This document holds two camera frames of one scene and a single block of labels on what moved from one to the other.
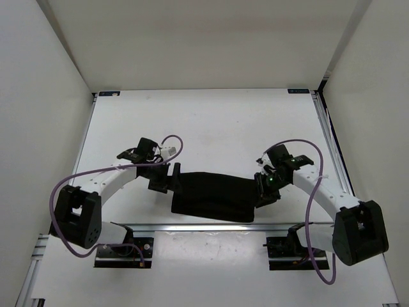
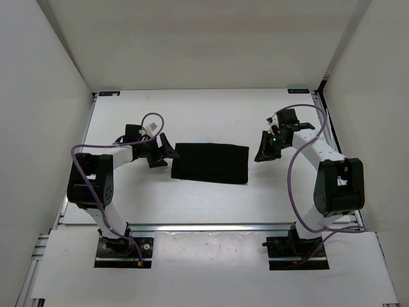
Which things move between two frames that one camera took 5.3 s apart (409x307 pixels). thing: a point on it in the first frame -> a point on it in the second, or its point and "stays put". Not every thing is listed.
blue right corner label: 298,91 stays put
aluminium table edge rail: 213,228 stays put
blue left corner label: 109,93 stays put
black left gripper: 161,185 -> 166,151
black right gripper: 262,196 -> 264,153
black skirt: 215,194 -> 210,162
